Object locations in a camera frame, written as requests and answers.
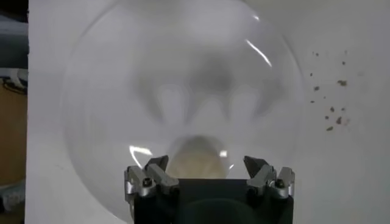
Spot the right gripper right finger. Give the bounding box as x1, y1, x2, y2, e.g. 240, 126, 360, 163
243, 155, 296, 200

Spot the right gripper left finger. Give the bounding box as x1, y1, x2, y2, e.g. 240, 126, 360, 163
124, 155, 180, 201

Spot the white steamed baozi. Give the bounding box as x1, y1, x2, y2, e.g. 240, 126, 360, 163
166, 135, 232, 180

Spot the white round plate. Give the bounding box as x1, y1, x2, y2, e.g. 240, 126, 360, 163
60, 0, 305, 224

